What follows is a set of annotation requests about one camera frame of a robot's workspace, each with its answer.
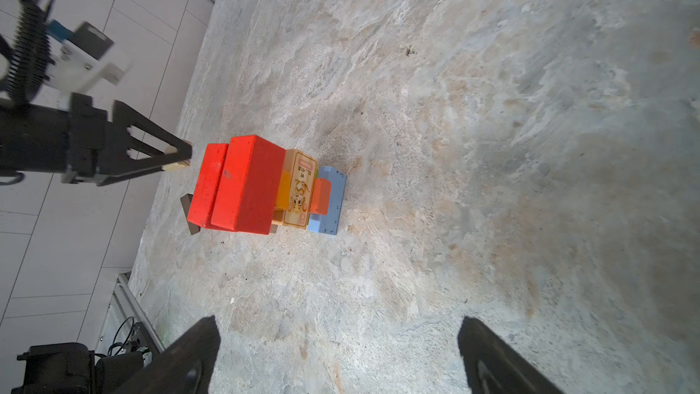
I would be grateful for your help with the engraved natural wood block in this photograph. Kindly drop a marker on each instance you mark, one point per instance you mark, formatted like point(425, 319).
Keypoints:
point(303, 169)

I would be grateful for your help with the light natural wood block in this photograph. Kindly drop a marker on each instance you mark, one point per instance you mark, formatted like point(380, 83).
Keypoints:
point(175, 166)

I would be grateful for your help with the dark brown wood block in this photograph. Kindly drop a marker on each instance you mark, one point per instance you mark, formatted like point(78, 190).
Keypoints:
point(185, 202)

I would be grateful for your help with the yellow orange wood block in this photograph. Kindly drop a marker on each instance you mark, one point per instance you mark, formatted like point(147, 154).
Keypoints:
point(283, 194)

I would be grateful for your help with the blue wood block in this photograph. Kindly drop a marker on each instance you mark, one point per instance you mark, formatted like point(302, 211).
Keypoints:
point(328, 224)

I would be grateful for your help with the aluminium mounting rail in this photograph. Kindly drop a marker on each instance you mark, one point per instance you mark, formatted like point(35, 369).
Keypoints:
point(126, 328)

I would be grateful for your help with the red wood block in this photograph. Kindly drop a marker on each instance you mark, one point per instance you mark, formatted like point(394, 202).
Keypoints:
point(248, 188)
point(207, 186)

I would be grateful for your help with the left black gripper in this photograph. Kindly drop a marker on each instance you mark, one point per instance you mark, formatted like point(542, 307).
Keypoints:
point(75, 143)

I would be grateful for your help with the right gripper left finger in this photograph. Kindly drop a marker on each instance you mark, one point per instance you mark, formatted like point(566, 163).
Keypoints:
point(185, 367)

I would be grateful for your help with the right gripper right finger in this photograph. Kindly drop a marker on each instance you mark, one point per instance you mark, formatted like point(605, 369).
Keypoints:
point(492, 366)

